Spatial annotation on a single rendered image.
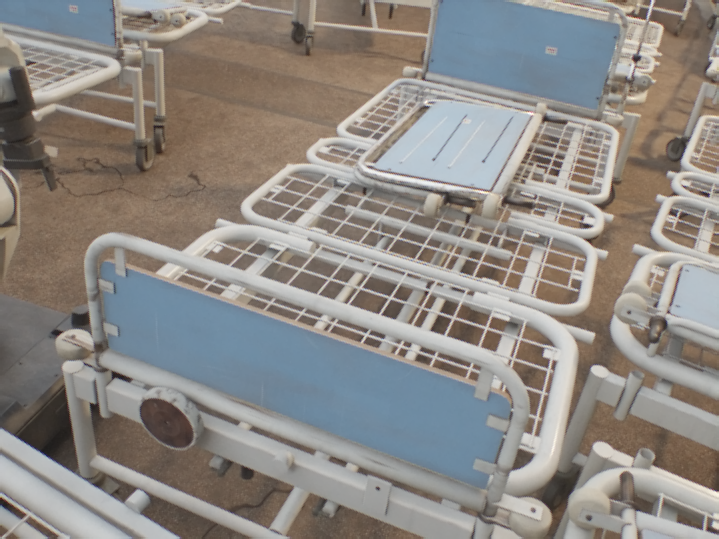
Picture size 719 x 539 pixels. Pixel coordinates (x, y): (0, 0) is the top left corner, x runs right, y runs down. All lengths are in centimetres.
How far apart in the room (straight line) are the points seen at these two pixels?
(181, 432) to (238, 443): 10
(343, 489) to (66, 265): 157
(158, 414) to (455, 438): 50
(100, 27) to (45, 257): 95
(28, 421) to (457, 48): 205
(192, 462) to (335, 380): 80
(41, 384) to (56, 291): 68
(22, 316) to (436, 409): 129
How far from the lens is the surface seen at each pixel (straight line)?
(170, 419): 123
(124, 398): 134
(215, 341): 115
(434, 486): 113
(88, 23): 302
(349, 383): 107
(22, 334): 197
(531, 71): 286
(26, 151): 177
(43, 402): 175
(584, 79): 285
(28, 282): 247
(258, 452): 124
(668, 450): 215
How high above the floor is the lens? 136
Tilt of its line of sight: 32 degrees down
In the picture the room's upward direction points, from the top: 8 degrees clockwise
